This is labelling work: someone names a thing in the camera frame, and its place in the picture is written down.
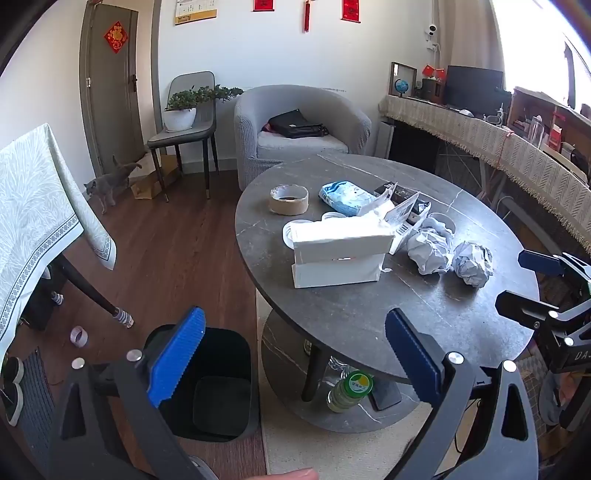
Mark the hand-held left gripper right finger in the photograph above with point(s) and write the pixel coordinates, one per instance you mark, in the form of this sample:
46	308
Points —
415	357

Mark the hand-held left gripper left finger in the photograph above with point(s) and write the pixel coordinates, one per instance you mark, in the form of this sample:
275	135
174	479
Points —
178	355

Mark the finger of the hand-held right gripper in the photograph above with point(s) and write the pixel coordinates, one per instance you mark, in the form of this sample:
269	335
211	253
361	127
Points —
521	307
540	263

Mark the black trash bin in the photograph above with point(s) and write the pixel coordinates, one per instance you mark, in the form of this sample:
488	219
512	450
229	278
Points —
221	364

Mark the white red carton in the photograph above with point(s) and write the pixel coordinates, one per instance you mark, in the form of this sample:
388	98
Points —
401	214

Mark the brown tape roll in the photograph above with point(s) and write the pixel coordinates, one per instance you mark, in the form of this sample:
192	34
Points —
288	205

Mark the person's left hand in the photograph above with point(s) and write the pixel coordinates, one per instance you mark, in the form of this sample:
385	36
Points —
295	475

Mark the black phone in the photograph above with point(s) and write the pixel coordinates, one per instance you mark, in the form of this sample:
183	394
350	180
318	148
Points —
385	395

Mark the crumpled white paper ball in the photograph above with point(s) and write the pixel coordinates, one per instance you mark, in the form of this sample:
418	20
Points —
473	264
427	253

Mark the green capped plastic bottle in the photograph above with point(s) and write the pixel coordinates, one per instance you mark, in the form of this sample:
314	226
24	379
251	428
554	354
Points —
348	390

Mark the round grey marble table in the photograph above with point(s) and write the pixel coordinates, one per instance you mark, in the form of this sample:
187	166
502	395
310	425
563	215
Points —
351	318

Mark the clear tape roll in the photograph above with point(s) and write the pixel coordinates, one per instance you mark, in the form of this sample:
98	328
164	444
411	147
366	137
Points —
72	337

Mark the crumpled pale blue paper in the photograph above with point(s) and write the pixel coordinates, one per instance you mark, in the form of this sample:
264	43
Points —
436	226

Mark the black plastic packet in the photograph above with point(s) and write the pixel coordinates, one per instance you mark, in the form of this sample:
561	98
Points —
413	203

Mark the beige lace desk cloth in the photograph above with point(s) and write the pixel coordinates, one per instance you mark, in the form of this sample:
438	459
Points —
485	134

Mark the white cardboard box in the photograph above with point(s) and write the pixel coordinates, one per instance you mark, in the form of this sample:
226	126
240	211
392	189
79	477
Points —
341	237

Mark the wooden desk shelf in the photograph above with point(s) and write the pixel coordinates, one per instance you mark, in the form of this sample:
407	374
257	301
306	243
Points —
545	120

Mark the dark floor mat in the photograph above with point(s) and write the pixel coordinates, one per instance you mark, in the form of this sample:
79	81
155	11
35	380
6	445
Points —
34	406

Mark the black shoes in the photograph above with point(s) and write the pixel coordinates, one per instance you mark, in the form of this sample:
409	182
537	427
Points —
11	392

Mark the white plastic lid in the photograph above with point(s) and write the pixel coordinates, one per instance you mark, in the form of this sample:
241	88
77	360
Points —
295	230

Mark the blue white tissue packet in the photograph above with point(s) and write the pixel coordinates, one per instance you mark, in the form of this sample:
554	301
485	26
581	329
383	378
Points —
344	198

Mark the flat cardboard box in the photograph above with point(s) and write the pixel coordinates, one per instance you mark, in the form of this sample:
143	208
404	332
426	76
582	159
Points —
150	182

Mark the black monitor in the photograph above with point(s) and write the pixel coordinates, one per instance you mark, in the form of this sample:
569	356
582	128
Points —
475	87

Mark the grey cat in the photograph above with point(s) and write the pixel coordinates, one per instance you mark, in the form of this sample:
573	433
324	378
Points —
111	180

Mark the dark brown box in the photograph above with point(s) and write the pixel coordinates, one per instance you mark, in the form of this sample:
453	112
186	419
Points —
431	88

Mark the table with patterned cloth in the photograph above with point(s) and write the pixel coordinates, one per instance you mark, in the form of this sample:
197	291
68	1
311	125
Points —
32	198

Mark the small red flags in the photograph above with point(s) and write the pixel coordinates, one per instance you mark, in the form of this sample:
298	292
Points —
434	71

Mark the grey dining chair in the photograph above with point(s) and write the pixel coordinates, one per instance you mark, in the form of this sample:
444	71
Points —
184	136

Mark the small blue globe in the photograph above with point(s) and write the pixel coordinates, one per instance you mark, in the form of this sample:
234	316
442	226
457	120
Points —
400	86

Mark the potted plant white pot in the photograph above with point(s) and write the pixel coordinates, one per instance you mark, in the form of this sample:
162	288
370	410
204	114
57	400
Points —
180	119

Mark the grey armchair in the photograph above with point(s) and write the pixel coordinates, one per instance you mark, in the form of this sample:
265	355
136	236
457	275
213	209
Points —
249	129

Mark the black handbag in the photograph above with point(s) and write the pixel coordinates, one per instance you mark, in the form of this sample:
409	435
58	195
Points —
295	124

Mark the grey door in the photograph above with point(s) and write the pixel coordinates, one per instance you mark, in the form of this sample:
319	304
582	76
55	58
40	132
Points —
113	101

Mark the red diamond door decoration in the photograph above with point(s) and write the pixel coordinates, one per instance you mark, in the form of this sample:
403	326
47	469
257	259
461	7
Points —
115	37

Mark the red hanging tassel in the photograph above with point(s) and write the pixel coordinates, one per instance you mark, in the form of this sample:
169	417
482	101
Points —
306	16

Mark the wooden picture frame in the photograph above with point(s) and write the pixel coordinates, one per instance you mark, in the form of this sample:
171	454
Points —
406	69

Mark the white security camera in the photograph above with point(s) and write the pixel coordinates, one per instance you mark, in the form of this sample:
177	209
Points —
431	32

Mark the red wall banner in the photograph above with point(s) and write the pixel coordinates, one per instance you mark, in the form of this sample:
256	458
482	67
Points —
264	4
351	9

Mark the wall calendar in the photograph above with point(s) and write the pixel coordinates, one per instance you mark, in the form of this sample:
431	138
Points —
195	11

